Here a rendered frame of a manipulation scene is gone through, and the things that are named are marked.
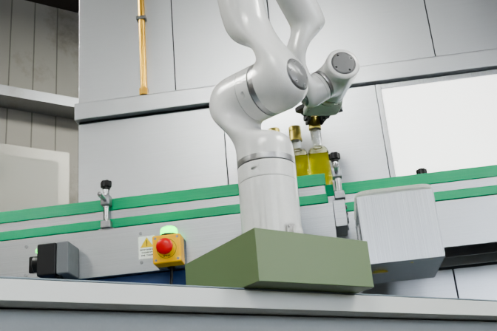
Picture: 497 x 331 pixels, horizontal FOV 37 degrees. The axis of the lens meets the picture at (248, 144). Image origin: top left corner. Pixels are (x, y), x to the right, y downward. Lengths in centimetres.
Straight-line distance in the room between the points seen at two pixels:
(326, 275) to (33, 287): 51
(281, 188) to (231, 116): 21
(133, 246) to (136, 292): 72
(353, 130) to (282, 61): 75
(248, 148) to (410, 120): 86
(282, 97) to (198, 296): 48
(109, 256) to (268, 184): 61
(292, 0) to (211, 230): 60
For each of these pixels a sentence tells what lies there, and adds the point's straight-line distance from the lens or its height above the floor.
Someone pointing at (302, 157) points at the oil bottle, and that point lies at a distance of 206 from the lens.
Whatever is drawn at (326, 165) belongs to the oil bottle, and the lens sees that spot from 205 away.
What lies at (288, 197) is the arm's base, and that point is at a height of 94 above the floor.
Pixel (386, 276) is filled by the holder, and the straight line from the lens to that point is 181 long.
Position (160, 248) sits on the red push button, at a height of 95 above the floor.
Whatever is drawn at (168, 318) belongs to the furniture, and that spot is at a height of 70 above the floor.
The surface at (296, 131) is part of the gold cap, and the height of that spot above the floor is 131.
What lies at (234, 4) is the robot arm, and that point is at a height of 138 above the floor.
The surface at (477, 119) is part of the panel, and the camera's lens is 230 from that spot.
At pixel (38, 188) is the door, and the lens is 426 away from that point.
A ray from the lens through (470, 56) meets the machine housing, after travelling 239.
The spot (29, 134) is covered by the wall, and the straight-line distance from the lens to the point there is 442.
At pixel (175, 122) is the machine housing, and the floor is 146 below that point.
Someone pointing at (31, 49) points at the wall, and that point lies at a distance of 467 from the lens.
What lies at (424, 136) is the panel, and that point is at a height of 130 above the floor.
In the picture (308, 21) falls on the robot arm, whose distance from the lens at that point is 186.
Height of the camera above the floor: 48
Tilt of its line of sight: 22 degrees up
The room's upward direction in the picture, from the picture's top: 5 degrees counter-clockwise
